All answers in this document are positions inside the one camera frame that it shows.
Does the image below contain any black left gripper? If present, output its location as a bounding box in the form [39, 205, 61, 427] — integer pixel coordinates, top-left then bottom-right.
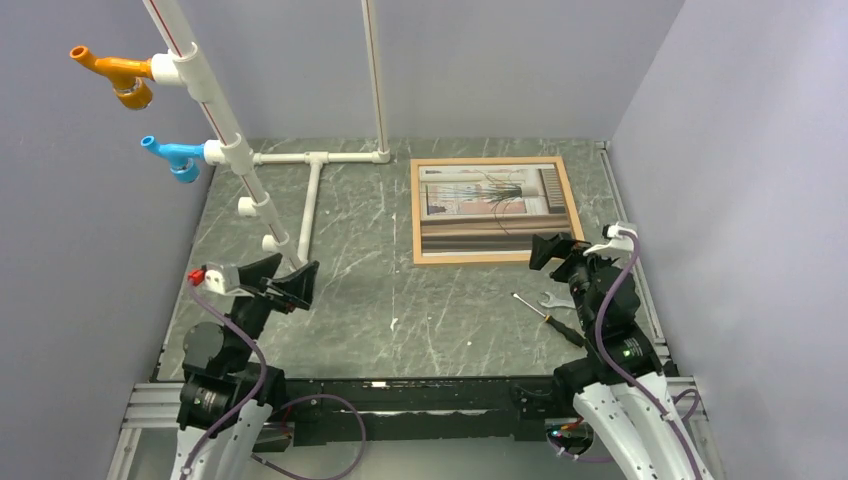
[224, 253, 317, 370]

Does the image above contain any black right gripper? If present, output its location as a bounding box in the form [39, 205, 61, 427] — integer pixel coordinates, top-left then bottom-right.
[529, 230, 617, 331]

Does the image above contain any black yellow screwdriver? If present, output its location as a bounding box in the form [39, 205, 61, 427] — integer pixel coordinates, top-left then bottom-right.
[511, 292, 585, 347]

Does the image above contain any wooden picture frame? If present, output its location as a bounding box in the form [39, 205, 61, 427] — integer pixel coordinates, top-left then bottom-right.
[410, 156, 585, 265]

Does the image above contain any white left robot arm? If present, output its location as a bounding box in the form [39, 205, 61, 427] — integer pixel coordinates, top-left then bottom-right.
[171, 254, 320, 479]

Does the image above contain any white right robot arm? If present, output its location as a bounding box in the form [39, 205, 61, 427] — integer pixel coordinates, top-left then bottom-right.
[529, 227, 712, 479]

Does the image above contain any silver open-end wrench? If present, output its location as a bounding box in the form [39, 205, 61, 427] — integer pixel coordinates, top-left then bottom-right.
[538, 292, 576, 310]

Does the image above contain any blue pipe fitting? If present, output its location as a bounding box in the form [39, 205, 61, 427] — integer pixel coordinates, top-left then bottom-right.
[140, 135, 205, 184]

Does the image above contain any white pvc pipe rack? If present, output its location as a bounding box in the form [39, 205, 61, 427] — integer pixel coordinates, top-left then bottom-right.
[144, 1, 391, 270]

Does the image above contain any orange pipe fitting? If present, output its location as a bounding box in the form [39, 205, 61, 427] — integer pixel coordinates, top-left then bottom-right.
[69, 45, 153, 110]

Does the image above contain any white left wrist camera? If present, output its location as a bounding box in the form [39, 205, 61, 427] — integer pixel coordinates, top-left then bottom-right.
[187, 263, 240, 296]

